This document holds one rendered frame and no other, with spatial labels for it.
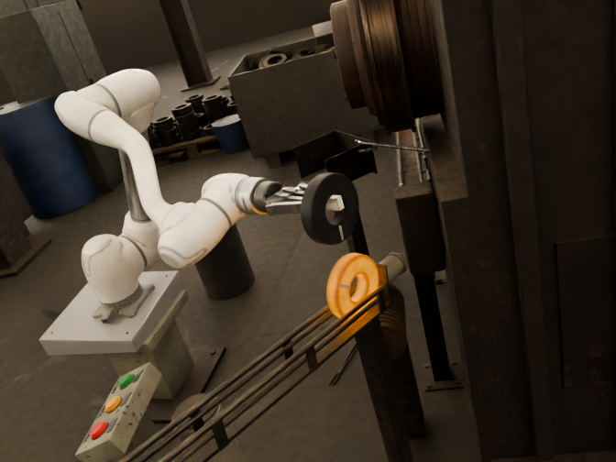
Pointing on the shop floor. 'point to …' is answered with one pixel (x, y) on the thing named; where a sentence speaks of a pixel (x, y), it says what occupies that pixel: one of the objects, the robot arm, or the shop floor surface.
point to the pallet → (190, 126)
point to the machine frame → (530, 219)
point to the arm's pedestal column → (172, 371)
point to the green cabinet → (57, 71)
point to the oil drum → (44, 159)
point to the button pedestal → (135, 435)
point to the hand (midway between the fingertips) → (328, 202)
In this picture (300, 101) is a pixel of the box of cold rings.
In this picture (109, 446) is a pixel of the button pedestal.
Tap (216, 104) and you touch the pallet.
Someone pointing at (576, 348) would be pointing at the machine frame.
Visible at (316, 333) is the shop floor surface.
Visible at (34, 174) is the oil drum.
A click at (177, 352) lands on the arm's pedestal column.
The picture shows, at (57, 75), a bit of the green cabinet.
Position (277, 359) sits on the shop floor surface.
